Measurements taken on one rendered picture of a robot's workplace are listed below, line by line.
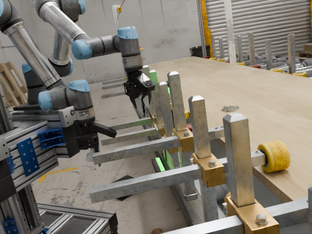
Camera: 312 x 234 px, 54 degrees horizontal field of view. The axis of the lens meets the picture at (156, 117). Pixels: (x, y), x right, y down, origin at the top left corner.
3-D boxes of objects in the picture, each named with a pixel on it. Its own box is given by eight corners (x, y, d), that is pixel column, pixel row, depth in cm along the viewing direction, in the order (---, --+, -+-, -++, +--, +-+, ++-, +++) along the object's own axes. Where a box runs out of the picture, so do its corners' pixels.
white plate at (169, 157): (174, 181, 130) (171, 159, 127) (163, 158, 155) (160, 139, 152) (176, 180, 130) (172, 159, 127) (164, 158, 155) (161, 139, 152)
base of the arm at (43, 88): (22, 105, 170) (17, 87, 168) (42, 98, 183) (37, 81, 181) (42, 104, 164) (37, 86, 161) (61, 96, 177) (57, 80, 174)
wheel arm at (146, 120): (102, 134, 176) (100, 127, 175) (102, 133, 179) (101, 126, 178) (176, 120, 181) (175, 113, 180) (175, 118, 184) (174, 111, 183)
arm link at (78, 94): (67, 81, 123) (88, 77, 123) (73, 107, 125) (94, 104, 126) (64, 84, 115) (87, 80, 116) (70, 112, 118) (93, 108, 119)
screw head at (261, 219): (258, 226, 52) (258, 220, 52) (252, 220, 54) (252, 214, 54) (270, 224, 53) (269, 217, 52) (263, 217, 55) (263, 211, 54)
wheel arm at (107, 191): (91, 204, 77) (88, 191, 76) (92, 198, 80) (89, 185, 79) (278, 162, 82) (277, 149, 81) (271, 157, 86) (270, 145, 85)
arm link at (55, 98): (47, 107, 127) (73, 102, 128) (40, 113, 117) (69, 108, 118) (42, 88, 125) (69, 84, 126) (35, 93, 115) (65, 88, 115)
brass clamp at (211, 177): (204, 188, 77) (202, 170, 76) (190, 167, 90) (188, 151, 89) (228, 183, 78) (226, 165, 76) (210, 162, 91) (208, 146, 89)
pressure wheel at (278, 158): (264, 140, 81) (253, 146, 88) (274, 171, 79) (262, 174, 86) (285, 136, 81) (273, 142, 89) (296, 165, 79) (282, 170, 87)
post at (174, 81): (187, 201, 114) (168, 72, 101) (185, 196, 117) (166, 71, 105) (197, 199, 114) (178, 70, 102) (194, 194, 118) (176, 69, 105)
